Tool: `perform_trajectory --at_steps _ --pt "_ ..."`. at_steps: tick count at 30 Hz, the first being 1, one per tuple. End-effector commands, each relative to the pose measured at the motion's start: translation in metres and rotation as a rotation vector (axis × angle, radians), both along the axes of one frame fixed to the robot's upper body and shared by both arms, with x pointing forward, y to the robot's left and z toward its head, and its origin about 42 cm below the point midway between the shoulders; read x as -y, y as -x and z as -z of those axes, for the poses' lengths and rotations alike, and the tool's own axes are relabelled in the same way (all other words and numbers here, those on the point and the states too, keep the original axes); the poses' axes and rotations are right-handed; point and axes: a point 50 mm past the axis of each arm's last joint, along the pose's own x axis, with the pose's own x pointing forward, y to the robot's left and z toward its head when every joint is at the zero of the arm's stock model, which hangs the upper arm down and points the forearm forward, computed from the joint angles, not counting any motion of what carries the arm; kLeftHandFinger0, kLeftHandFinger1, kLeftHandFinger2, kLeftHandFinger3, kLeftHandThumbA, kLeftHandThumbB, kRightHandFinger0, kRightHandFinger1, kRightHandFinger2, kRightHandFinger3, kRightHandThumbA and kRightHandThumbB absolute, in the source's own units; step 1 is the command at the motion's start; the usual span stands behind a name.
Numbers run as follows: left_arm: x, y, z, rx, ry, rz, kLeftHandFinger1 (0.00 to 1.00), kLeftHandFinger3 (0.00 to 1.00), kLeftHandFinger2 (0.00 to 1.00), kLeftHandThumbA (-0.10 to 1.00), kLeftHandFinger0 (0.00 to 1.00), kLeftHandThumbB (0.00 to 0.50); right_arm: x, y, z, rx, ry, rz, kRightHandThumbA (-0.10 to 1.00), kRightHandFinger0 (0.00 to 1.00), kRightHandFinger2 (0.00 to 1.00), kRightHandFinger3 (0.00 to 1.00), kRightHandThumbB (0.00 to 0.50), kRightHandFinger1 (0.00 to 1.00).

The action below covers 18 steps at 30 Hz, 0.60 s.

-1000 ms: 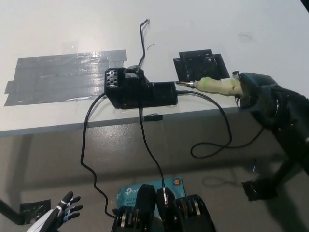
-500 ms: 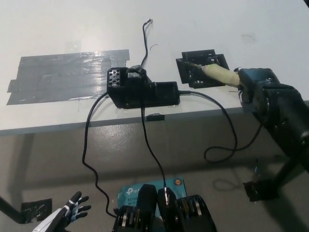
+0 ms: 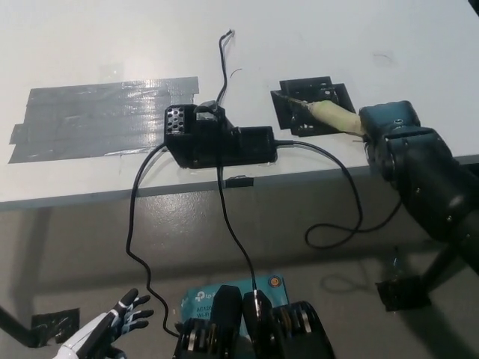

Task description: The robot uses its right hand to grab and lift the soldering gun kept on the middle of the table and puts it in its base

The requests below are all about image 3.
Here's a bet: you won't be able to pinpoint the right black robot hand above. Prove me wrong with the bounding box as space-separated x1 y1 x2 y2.
358 99 423 146

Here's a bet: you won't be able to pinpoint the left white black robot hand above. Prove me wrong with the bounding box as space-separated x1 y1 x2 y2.
55 287 155 359

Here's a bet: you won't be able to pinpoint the tape-wrapped soldering iron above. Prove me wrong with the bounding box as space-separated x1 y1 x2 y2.
275 92 367 136

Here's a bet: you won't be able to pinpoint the black robot torso blocks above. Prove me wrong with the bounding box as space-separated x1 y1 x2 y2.
172 284 336 359

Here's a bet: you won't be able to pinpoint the black soldering station base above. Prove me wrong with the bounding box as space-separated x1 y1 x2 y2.
164 100 278 171

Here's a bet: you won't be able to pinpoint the black square holder plate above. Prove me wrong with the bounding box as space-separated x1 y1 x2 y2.
269 76 356 138

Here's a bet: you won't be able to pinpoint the black table leg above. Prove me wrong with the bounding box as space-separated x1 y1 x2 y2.
0 305 38 347
422 246 479 296

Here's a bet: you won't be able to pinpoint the teal tp-link box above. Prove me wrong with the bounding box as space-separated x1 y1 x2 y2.
181 274 292 326

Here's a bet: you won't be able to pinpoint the small black tape strip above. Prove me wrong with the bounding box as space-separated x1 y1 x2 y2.
224 175 254 188

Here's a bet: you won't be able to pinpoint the black soldering iron cable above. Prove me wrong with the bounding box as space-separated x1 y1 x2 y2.
272 138 403 250

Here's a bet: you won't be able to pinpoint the black power cable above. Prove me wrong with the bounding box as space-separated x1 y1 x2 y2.
125 144 183 337

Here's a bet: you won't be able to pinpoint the thin black loose wire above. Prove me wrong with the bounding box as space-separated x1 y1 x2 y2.
216 29 236 105

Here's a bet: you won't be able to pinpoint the black cable with metal plug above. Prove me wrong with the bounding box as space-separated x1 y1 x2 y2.
216 166 263 321

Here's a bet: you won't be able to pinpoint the grey duct tape patch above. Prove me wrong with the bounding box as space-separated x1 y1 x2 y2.
6 76 201 165

